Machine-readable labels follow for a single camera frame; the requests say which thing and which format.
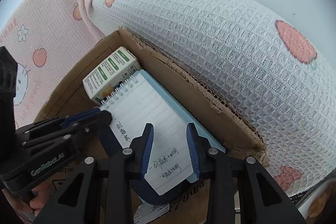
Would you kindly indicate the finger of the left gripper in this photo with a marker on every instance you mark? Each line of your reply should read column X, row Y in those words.
column 96, row 127
column 78, row 117

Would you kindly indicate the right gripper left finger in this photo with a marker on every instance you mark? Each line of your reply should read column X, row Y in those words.
column 100, row 189

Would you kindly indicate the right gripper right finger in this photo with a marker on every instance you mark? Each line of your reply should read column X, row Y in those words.
column 261, row 199

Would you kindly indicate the white spiral notepad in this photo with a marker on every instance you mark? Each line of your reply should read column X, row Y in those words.
column 143, row 101

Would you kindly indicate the person's hand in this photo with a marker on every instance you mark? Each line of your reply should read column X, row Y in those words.
column 43, row 193

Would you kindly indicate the white green carton box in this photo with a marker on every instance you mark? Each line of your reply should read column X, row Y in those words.
column 110, row 74

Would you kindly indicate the blue denim book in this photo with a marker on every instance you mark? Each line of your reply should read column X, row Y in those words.
column 146, row 193

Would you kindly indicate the white shipping label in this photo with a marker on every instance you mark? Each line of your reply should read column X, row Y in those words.
column 147, row 213

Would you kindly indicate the brown cardboard box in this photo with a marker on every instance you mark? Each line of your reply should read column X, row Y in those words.
column 186, row 99

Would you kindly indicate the pink white waffle blanket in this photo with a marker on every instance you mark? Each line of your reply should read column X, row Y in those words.
column 268, row 70

